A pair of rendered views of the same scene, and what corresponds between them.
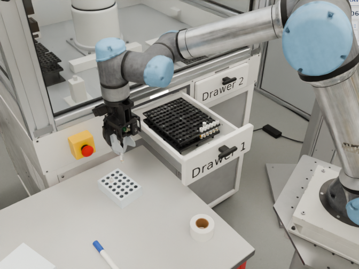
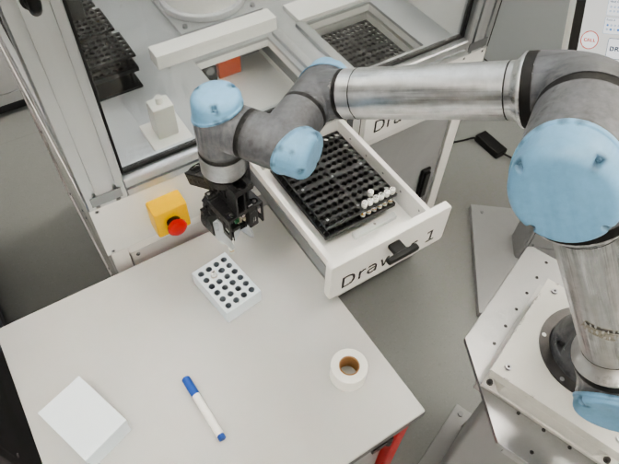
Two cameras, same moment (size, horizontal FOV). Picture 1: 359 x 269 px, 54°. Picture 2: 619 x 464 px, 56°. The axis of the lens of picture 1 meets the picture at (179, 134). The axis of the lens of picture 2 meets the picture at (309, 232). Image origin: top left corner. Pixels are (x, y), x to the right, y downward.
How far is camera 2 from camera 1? 0.26 m
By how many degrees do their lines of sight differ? 15
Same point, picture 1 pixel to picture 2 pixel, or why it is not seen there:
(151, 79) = (284, 169)
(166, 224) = (295, 356)
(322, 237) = (531, 406)
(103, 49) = (204, 111)
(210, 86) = not seen: hidden behind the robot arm
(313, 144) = not seen: hidden behind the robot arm
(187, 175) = (332, 285)
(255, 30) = (470, 106)
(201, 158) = (358, 262)
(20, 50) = (63, 85)
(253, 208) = (439, 280)
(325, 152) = not seen: hidden behind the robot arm
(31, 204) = (89, 301)
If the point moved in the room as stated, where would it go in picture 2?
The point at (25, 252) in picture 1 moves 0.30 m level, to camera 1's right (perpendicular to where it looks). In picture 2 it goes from (83, 392) to (252, 408)
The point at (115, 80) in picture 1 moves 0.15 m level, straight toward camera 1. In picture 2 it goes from (223, 155) to (227, 236)
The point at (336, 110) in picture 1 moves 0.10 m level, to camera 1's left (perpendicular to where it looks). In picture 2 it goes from (582, 281) to (497, 273)
